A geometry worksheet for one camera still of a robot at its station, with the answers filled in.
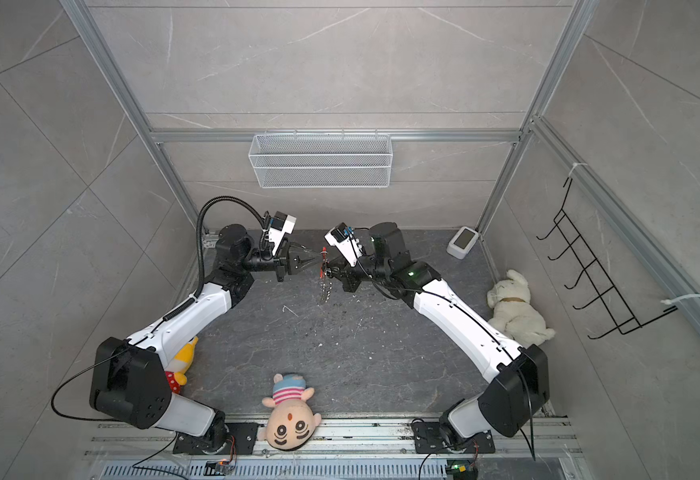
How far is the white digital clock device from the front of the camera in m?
1.13

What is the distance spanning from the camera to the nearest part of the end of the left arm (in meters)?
0.64

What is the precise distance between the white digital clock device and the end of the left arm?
2.16 feet
